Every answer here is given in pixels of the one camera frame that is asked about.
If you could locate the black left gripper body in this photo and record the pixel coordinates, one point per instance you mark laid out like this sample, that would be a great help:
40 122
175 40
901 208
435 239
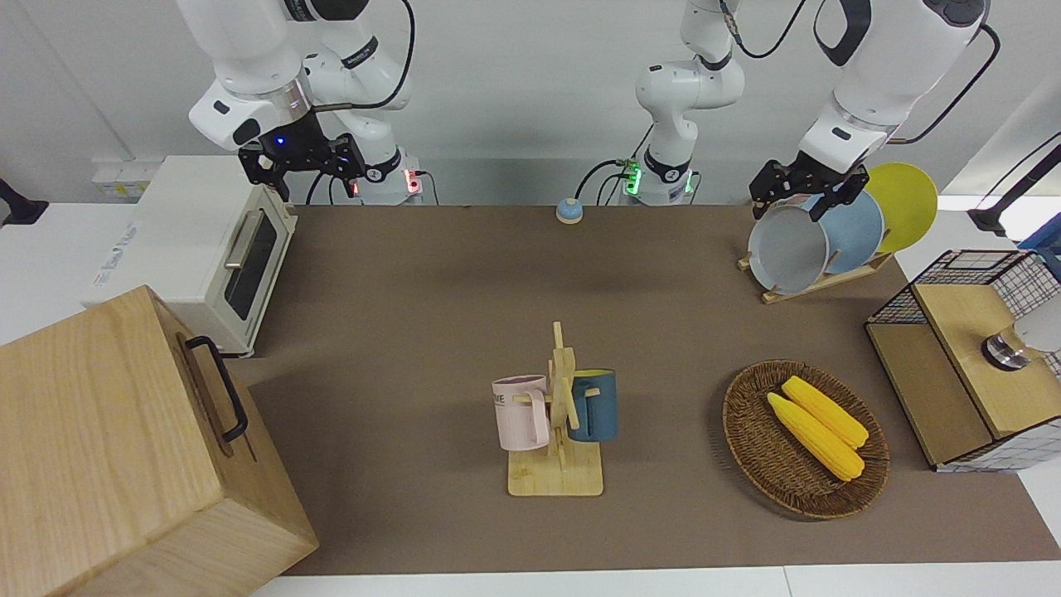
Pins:
816 178

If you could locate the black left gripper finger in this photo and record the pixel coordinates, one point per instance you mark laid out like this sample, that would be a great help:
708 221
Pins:
837 203
763 195

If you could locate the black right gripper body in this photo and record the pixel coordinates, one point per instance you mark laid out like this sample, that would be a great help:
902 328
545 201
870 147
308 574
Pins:
294 145

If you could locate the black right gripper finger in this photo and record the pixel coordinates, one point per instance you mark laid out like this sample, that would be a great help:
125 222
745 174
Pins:
350 157
259 168

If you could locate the gray plate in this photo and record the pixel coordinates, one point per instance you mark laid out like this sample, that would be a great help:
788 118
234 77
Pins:
787 253

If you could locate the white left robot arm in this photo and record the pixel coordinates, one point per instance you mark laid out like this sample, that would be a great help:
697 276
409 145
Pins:
887 66

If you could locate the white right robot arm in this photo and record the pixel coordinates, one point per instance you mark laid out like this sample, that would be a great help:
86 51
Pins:
249 50

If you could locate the light blue plate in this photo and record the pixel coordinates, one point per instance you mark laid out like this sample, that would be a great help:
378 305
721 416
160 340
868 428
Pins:
854 232

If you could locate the yellow plate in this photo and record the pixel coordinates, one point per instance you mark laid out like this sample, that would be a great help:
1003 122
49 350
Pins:
908 203

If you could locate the low wooden plate rack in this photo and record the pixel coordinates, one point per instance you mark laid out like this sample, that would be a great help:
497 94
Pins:
829 284

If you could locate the white toaster oven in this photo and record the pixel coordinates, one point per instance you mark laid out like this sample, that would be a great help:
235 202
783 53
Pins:
182 215

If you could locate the brown table mat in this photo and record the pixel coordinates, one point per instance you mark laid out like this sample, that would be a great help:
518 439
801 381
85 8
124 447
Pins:
414 290

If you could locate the yellow corn cob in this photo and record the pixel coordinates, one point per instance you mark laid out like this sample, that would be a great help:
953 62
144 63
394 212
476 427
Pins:
825 410
812 435

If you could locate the blue box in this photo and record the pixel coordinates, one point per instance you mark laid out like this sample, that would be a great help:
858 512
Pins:
1044 249

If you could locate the white object with metal cap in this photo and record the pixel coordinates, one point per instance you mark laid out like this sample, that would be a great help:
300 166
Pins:
1005 352

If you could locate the dark blue mug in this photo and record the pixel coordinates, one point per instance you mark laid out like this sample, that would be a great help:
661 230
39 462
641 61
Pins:
597 406

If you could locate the brown wicker basket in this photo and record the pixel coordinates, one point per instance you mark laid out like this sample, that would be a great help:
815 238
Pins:
771 464

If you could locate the wooden cabinet box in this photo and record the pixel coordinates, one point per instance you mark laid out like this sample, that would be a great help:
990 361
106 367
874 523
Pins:
99 431

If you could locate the pink mug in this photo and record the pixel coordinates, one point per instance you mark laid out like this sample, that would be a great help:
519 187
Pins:
518 419

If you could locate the small wooden block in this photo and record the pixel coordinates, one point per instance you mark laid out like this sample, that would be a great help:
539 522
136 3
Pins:
555 477

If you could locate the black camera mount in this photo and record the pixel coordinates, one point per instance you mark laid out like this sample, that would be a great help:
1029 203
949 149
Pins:
16 207
1007 217

